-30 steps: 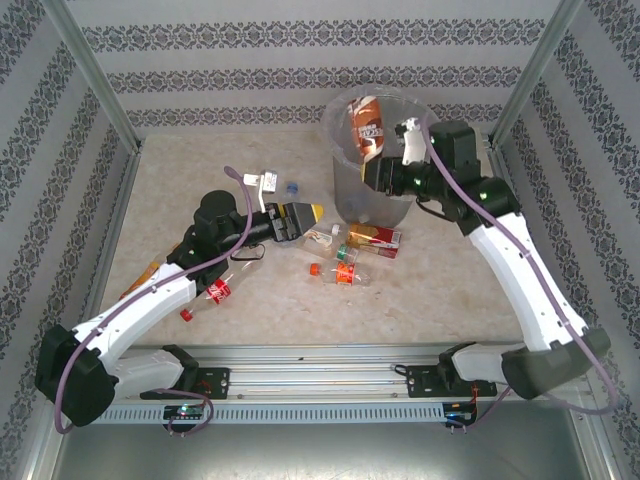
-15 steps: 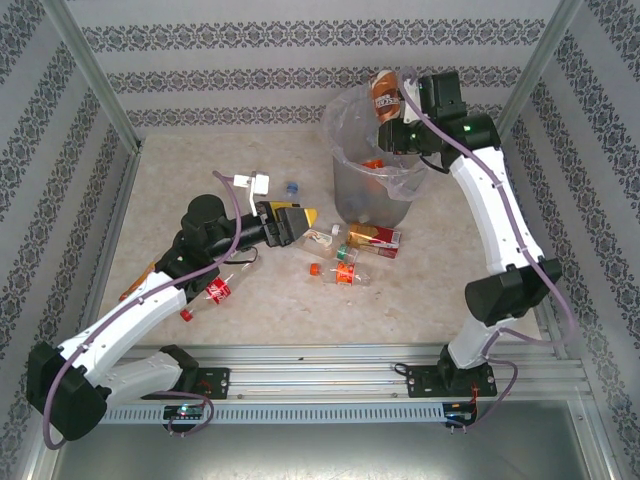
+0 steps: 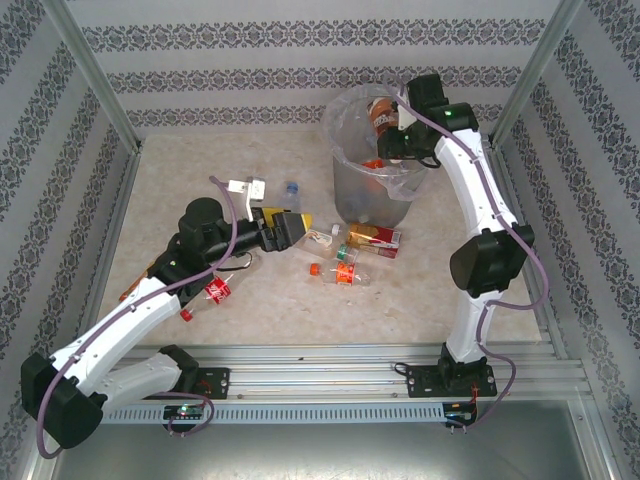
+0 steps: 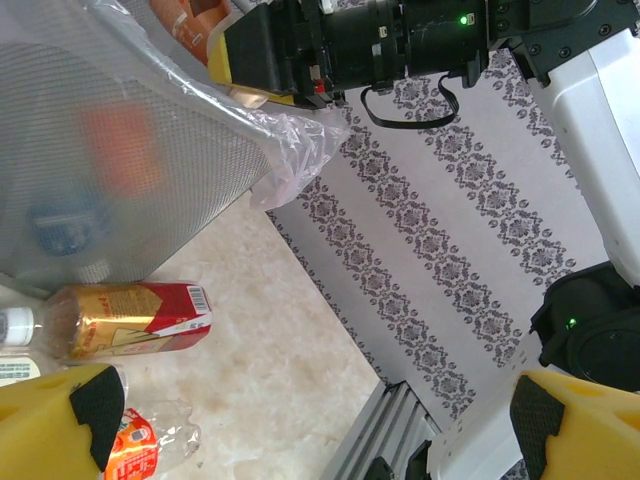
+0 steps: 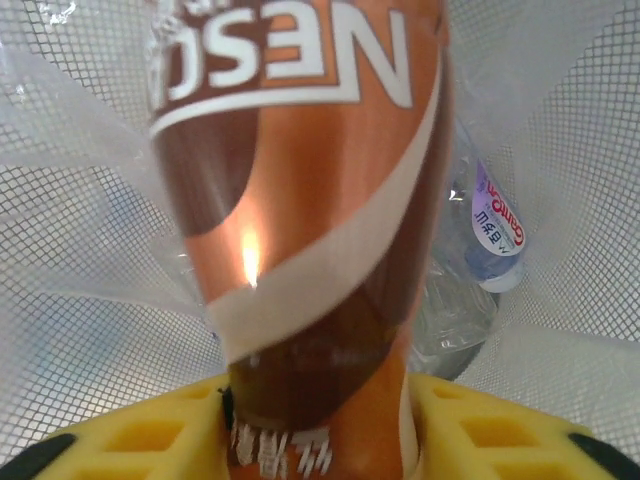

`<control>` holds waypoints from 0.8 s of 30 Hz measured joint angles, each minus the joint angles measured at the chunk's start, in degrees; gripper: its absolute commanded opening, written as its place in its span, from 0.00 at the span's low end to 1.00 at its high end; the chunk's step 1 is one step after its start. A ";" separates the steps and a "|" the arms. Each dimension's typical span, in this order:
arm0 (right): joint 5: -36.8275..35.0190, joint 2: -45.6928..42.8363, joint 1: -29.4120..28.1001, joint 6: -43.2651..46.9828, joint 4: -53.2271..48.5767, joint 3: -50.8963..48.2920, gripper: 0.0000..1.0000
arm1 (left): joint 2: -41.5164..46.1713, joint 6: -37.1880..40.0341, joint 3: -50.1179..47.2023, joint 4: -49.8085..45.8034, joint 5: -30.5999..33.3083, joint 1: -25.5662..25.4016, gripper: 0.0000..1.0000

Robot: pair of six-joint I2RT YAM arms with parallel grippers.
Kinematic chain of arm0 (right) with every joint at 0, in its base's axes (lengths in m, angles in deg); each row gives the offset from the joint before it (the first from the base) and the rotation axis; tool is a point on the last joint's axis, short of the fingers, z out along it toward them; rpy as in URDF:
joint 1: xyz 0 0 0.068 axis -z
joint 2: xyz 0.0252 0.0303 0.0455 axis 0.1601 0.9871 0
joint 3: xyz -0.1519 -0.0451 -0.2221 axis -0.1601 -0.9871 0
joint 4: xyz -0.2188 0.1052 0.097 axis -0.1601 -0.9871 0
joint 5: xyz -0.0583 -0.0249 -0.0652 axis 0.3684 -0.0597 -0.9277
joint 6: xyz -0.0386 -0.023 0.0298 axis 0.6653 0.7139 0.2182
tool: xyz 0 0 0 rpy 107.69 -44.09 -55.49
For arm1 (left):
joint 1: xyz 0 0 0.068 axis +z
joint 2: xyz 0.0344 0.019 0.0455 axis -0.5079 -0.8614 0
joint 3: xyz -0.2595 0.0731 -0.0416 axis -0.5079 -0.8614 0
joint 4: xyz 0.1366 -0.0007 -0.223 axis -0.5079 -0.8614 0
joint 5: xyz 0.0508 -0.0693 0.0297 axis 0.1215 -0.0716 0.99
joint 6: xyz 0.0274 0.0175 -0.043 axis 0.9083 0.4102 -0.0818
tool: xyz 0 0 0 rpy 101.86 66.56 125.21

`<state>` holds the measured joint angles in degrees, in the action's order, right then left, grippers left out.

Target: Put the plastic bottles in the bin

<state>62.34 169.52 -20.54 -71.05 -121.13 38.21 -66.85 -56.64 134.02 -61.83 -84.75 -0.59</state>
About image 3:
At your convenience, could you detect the long aluminium base rail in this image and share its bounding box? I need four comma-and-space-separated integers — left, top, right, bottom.
107, 341, 586, 401

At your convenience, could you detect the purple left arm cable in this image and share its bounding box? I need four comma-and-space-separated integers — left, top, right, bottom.
37, 174, 239, 460

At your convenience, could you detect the white cap colourful label bottle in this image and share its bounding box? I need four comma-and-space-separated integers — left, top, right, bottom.
299, 224, 342, 250

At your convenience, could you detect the red cola bottle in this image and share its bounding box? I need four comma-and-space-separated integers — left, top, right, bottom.
178, 272, 235, 324

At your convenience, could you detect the orange juice bottle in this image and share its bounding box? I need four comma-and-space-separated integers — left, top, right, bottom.
118, 262, 159, 302

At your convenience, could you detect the aluminium side rail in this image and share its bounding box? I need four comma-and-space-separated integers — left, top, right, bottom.
487, 144, 571, 360
74, 147, 145, 351

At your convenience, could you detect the grey metal mesh bin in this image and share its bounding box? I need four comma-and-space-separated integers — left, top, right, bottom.
322, 84, 432, 227

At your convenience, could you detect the grey metal sheet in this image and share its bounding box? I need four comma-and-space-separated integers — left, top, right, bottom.
47, 399, 619, 480

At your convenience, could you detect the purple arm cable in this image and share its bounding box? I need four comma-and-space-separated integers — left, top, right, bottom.
382, 79, 551, 434
37, 174, 239, 460

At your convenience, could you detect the small circuit board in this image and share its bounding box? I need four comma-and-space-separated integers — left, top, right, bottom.
163, 403, 207, 422
443, 401, 480, 425

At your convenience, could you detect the red and gold carton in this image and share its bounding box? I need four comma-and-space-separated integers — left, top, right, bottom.
345, 222, 403, 260

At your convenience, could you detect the tan cap orange label bottle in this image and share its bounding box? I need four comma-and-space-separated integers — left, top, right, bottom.
368, 97, 402, 137

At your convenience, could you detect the slotted grey cable tray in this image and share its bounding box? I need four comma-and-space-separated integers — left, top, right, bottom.
99, 402, 449, 426

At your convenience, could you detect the aluminium frame post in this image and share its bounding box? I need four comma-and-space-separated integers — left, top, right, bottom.
42, 0, 145, 154
487, 0, 585, 147

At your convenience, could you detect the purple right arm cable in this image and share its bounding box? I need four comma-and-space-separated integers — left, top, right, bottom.
382, 79, 551, 434

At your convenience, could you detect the clear plastic bin liner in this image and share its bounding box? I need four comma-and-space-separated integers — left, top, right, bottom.
321, 83, 432, 202

